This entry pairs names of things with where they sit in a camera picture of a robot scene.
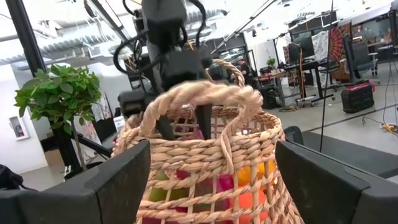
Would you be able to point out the black computer tower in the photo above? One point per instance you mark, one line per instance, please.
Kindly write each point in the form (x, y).
(270, 97)

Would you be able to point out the person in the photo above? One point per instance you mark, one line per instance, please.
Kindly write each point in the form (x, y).
(244, 68)

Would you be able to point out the potted green leafy plant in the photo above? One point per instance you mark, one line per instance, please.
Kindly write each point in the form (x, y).
(59, 90)

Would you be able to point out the purple grape bunch with leaf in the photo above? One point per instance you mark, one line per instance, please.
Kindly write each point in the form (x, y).
(194, 135)

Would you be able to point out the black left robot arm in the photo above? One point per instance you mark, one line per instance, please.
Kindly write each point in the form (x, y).
(163, 25)

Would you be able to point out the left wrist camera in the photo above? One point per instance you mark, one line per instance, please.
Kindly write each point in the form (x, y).
(133, 102)

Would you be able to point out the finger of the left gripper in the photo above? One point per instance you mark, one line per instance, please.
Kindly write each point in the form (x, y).
(164, 127)
(203, 121)

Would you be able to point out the yellow bell pepper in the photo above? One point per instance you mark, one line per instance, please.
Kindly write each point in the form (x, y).
(248, 174)

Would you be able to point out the black monitor on stand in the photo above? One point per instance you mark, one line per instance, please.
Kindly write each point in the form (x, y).
(300, 49)

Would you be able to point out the black office chair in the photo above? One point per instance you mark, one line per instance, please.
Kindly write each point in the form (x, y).
(360, 56)

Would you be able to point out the black equipment case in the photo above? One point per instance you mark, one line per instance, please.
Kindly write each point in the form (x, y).
(357, 98)

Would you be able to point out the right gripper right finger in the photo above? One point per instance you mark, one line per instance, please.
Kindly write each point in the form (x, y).
(342, 202)

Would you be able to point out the patterned hanging cloth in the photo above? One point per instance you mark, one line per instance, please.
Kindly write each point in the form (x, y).
(339, 42)

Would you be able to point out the black bag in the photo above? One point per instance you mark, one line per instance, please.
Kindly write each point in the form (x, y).
(9, 179)

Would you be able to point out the small green desk plant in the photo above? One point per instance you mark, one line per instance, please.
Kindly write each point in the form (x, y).
(271, 62)

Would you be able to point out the thin black upright pole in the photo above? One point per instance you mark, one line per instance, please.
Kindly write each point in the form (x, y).
(327, 77)

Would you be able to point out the green apple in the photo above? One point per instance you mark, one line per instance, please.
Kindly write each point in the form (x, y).
(161, 194)

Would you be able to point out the orange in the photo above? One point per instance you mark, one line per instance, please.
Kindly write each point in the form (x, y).
(248, 202)

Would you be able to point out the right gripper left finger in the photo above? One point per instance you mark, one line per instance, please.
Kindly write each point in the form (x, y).
(77, 205)

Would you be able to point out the black rig post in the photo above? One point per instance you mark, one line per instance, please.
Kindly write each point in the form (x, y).
(26, 40)

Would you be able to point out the white wall-mounted box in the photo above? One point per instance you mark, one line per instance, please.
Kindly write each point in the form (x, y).
(18, 127)

